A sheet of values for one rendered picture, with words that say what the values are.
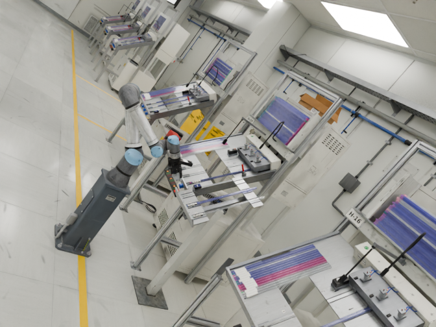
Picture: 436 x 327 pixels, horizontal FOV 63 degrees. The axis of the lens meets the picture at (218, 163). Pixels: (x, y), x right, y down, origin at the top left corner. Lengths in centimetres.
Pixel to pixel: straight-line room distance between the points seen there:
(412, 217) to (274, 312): 83
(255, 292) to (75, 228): 125
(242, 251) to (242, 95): 177
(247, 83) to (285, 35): 223
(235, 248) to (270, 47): 377
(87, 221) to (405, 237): 185
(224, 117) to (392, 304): 276
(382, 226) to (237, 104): 243
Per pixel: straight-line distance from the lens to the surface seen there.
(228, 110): 402
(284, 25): 604
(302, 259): 204
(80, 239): 255
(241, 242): 304
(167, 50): 703
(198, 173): 273
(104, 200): 238
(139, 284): 270
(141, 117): 224
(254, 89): 407
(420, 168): 391
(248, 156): 281
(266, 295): 189
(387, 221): 206
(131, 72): 701
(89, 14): 1091
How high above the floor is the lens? 151
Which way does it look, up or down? 12 degrees down
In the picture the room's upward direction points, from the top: 39 degrees clockwise
